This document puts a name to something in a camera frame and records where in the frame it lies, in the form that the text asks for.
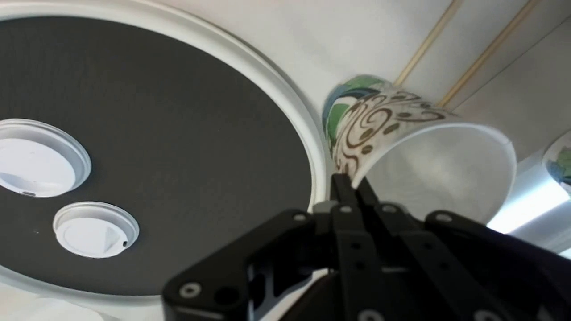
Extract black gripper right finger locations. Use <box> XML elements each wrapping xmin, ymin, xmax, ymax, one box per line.
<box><xmin>332</xmin><ymin>175</ymin><xmax>571</xmax><ymax>321</ymax></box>

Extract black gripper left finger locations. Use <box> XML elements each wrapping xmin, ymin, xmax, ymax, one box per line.
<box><xmin>162</xmin><ymin>207</ymin><xmax>357</xmax><ymax>321</ymax></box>

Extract patterned paper cup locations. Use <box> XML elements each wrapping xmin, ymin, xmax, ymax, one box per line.
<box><xmin>544</xmin><ymin>132</ymin><xmax>571</xmax><ymax>195</ymax></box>
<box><xmin>323</xmin><ymin>75</ymin><xmax>516</xmax><ymax>223</ymax></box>

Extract white cup lid near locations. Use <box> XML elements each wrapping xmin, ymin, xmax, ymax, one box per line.
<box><xmin>52</xmin><ymin>202</ymin><xmax>139</xmax><ymax>259</ymax></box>

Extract white cup lid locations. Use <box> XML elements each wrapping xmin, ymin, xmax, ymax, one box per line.
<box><xmin>52</xmin><ymin>202</ymin><xmax>139</xmax><ymax>259</ymax></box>
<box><xmin>0</xmin><ymin>118</ymin><xmax>91</xmax><ymax>198</ymax></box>

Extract round black white tray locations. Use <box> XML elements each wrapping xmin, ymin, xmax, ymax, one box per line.
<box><xmin>0</xmin><ymin>0</ymin><xmax>327</xmax><ymax>298</ymax></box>

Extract white cup lid far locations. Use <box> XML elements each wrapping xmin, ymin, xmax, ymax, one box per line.
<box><xmin>0</xmin><ymin>118</ymin><xmax>91</xmax><ymax>198</ymax></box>

